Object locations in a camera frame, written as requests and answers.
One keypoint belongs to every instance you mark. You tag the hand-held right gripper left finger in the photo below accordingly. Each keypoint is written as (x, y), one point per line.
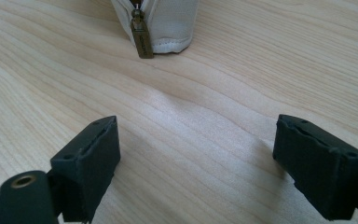
(87, 168)

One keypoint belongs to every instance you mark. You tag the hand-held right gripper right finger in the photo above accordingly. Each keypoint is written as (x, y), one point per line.
(320, 174)

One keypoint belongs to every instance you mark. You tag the white zippered pouch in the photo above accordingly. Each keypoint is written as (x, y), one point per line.
(171, 25)

